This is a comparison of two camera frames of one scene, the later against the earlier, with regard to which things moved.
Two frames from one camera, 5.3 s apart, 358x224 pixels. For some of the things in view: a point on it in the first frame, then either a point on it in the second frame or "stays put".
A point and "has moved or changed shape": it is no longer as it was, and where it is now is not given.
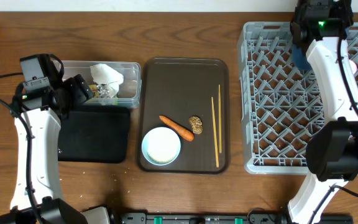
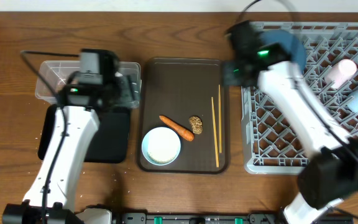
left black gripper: x=81 y=89 -> x=128 y=91
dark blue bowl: x=300 y=60 has moved or changed shape
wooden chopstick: x=214 y=130 stays put
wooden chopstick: x=220 y=119 stays put
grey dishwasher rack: x=283 y=106 stays put
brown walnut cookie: x=196 y=124 stays put
